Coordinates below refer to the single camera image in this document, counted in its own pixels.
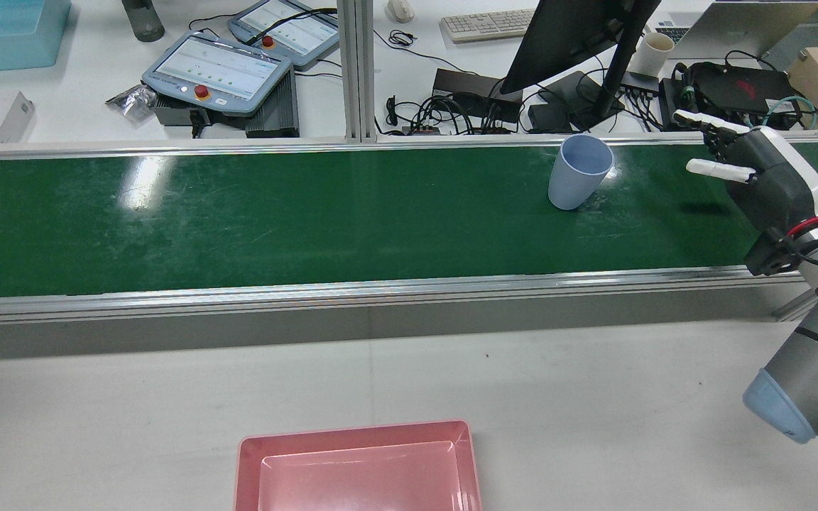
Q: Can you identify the black Huawei monitor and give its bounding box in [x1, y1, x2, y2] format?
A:
[500, 0, 662, 94]

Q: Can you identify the silver foil bag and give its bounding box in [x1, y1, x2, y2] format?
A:
[105, 84, 158, 118]

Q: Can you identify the dark grey bottle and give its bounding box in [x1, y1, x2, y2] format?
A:
[121, 0, 165, 42]

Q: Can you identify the small teach pendant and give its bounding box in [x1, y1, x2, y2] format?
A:
[228, 0, 340, 70]

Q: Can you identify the black monitor stand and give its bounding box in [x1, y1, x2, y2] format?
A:
[528, 0, 640, 132]

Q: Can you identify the white keyboard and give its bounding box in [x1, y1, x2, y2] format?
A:
[440, 9, 538, 43]

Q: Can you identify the silver Huawei laptop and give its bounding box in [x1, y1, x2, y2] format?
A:
[654, 0, 818, 59]

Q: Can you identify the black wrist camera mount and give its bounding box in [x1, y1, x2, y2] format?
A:
[745, 229, 804, 276]

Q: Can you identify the pink plastic box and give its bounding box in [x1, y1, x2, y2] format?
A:
[234, 420, 482, 511]

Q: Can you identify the green conveyor belt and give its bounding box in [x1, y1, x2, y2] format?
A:
[0, 138, 818, 327]

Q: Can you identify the light blue plastic cup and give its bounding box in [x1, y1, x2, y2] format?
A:
[548, 135, 614, 211]

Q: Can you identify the light blue storage bin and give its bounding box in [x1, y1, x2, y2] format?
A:
[0, 0, 72, 73]

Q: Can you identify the white paper cup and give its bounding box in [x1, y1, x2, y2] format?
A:
[626, 32, 676, 77]

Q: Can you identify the black hub box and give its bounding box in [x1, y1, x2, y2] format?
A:
[434, 68, 523, 132]

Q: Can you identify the aluminium frame post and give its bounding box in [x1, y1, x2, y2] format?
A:
[337, 0, 376, 143]

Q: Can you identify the grey metal plate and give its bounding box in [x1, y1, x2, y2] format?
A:
[0, 91, 36, 144]

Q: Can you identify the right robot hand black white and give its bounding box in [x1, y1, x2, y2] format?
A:
[673, 110, 818, 238]

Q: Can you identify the large teach pendant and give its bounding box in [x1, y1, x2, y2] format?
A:
[141, 31, 295, 118]

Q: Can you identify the black device red logo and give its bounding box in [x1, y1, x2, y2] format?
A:
[665, 62, 800, 132]

